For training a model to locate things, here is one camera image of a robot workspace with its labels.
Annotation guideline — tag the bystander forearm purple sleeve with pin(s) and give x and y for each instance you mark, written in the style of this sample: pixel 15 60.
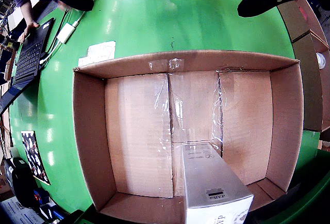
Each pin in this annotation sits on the bystander forearm purple sleeve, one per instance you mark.
pixel 25 12

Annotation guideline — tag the shallow cardboard tray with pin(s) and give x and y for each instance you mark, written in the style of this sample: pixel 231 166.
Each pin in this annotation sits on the shallow cardboard tray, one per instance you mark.
pixel 139 131

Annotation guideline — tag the bystander bare hand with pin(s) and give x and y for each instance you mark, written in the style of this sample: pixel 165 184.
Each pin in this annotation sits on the bystander bare hand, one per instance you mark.
pixel 29 29

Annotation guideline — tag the black laptop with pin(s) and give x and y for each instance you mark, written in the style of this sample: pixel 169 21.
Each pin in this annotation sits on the black laptop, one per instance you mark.
pixel 31 53

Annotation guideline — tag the white teal bottle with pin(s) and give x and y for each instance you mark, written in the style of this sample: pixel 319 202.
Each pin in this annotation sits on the white teal bottle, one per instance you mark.
pixel 323 61

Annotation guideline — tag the black floral patterned sheet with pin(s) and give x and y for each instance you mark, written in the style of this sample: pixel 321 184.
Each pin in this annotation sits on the black floral patterned sheet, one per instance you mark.
pixel 34 157

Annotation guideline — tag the green metal shelf rack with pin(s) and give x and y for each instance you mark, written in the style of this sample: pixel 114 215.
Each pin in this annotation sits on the green metal shelf rack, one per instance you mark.
pixel 314 177

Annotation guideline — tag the black tabletop device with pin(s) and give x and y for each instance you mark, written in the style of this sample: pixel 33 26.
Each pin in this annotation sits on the black tabletop device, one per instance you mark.
pixel 23 185

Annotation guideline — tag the tall white carton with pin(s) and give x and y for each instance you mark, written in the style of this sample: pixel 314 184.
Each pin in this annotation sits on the tall white carton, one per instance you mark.
pixel 211 182

